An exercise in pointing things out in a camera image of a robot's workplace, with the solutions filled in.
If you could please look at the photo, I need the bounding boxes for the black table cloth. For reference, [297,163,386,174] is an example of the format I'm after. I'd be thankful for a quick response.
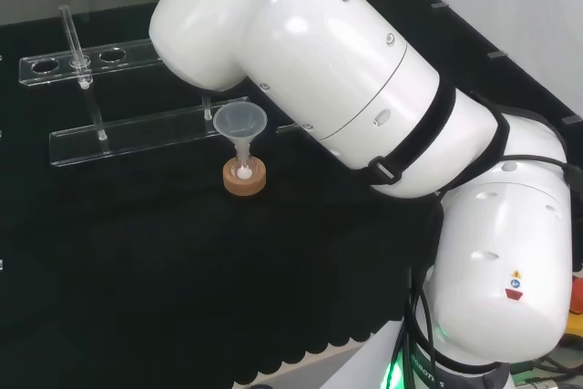
[0,0,583,389]

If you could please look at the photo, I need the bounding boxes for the clear acrylic funnel stand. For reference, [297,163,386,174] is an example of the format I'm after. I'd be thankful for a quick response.
[18,4,297,169]

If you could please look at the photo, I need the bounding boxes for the small round-bottom glass flask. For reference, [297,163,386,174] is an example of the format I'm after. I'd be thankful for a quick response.
[232,151,259,181]

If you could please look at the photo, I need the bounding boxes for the translucent plastic funnel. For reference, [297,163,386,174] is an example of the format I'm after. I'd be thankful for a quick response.
[212,104,271,180]

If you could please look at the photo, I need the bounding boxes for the cork ring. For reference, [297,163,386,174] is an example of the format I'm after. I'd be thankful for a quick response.
[222,156,268,199]

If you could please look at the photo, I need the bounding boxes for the black base cable bundle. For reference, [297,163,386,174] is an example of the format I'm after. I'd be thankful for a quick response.
[392,264,439,389]

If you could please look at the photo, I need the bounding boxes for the yellow stop button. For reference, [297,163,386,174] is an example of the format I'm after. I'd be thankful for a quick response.
[566,271,583,348]

